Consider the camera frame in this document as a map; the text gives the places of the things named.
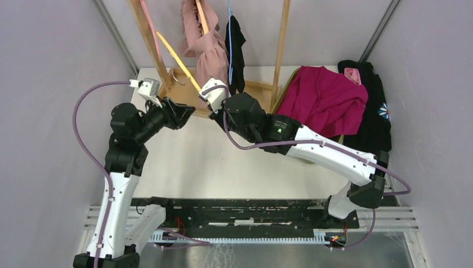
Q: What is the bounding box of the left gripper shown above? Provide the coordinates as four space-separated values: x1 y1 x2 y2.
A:
136 94 196 142

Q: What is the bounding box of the magenta pleated skirt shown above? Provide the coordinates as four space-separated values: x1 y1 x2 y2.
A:
277 66 368 137

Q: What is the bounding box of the pink plastic hanger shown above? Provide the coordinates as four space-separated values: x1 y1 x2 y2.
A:
139 0 162 63

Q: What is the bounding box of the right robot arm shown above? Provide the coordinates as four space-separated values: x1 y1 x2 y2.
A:
201 88 388 228

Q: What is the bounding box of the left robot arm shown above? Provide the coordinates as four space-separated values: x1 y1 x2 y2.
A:
73 97 196 267

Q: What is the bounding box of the light blue hanger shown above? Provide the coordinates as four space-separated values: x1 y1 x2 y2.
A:
227 0 233 85

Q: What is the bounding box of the light pink skirt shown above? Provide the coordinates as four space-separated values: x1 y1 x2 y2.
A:
178 1 229 86

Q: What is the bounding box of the wooden clothes rack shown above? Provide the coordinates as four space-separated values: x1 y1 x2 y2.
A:
128 1 291 117

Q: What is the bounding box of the olive green plastic basket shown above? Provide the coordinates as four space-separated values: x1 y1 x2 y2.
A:
271 66 344 165

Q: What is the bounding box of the dark striped garment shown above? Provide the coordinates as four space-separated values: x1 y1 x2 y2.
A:
225 15 246 95

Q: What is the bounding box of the pink cloth on pile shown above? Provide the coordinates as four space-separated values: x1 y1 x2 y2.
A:
344 68 362 85

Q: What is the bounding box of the black garment pile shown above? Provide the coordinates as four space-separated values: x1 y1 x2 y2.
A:
337 60 392 153

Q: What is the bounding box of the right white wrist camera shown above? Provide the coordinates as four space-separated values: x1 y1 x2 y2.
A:
199 78 230 114

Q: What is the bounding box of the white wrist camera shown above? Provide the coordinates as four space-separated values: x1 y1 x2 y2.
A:
199 78 230 114
137 78 163 108

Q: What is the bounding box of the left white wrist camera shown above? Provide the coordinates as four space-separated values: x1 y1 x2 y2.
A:
137 78 163 108

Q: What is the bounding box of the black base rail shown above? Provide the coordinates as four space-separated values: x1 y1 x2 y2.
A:
131 197 360 238

